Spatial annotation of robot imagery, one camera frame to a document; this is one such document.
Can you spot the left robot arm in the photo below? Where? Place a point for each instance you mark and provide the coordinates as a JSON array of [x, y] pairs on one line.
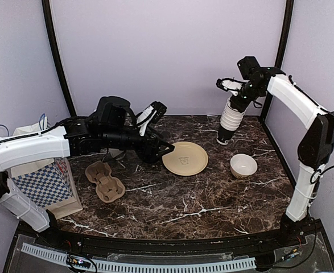
[[112, 125]]

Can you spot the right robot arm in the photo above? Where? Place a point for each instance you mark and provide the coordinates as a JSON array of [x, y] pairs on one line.
[[315, 148]]

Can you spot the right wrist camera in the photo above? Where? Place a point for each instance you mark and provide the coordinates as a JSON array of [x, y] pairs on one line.
[[229, 84]]

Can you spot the stack of paper cups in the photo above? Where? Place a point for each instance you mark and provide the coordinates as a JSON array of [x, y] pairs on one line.
[[229, 122]]

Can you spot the cream round plate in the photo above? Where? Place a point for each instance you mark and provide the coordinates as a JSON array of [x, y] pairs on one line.
[[187, 159]]

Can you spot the white cable duct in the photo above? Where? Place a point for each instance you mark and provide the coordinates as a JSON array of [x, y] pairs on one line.
[[134, 263]]

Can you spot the cardboard cup carrier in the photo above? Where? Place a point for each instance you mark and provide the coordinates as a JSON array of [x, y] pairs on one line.
[[108, 187]]

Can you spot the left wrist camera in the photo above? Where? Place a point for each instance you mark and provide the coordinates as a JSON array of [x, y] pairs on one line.
[[152, 114]]

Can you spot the blue checkered paper bag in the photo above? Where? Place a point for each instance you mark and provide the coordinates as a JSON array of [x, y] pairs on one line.
[[49, 184]]

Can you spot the left black frame post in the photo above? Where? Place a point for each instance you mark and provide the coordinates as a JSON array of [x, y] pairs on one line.
[[48, 19]]

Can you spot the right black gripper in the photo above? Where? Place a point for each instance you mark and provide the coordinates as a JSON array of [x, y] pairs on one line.
[[235, 103]]

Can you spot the white ceramic bowl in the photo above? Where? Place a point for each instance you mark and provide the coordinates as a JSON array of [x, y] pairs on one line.
[[242, 166]]

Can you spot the black frame post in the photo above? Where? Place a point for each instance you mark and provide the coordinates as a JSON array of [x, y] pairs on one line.
[[48, 19], [288, 12]]

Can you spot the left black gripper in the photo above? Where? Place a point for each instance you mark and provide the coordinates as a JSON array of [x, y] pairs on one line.
[[151, 155]]

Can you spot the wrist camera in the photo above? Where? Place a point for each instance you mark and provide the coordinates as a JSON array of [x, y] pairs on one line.
[[152, 114], [229, 84]]

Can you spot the right black frame post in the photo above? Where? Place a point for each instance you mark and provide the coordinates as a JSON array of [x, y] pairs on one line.
[[288, 12]]

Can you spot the white cup holding straws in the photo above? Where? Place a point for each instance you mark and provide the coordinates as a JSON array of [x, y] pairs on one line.
[[116, 154]]

